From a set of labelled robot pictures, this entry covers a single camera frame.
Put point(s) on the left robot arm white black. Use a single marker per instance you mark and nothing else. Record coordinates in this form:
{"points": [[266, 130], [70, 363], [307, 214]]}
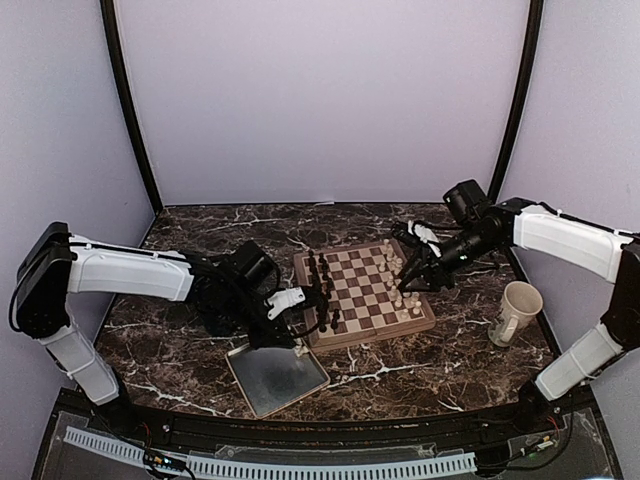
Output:
{"points": [[61, 264]]}

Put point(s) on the right black frame post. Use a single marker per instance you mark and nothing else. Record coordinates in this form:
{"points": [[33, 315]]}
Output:
{"points": [[523, 79]]}

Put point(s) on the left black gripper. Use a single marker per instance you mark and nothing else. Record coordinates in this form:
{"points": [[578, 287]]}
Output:
{"points": [[271, 336]]}

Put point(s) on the wooden chess board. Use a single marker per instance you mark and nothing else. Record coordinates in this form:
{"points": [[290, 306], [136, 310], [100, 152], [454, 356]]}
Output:
{"points": [[361, 308]]}

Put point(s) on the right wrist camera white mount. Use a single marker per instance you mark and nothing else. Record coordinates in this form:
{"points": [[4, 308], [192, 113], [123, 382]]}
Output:
{"points": [[413, 233]]}

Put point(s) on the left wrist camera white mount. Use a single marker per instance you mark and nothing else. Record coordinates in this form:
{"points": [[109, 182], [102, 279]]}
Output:
{"points": [[283, 300]]}

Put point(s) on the black frame post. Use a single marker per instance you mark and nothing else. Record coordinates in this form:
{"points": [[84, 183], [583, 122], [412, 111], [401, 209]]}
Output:
{"points": [[128, 109], [523, 79]]}

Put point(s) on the white slotted cable duct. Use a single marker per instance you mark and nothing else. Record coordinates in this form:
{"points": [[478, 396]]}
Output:
{"points": [[246, 464]]}

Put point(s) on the black front rail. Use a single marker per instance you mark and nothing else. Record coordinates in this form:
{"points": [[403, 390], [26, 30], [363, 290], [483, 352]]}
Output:
{"points": [[179, 429]]}

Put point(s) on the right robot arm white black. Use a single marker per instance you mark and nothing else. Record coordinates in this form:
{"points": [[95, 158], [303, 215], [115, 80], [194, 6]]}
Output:
{"points": [[590, 273]]}

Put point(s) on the cream white mug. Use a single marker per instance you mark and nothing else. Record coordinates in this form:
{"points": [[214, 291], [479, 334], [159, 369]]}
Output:
{"points": [[520, 303]]}

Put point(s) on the metal tray wooden rim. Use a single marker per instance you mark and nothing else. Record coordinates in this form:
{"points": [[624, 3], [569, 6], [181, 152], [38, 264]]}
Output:
{"points": [[271, 379]]}

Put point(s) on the white chess pieces pile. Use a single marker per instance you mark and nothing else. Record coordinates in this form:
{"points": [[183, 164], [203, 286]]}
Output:
{"points": [[300, 350]]}

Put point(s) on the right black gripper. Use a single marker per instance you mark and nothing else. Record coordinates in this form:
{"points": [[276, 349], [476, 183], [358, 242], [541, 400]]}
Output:
{"points": [[430, 267]]}

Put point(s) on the black chess pieces row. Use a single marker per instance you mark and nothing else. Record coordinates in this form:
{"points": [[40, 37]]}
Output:
{"points": [[321, 286]]}

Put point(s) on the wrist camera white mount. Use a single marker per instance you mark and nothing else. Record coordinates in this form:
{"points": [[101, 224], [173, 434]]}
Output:
{"points": [[413, 233], [283, 300]]}

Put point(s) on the left black frame post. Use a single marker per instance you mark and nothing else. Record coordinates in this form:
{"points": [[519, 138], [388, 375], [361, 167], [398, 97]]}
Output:
{"points": [[128, 109]]}

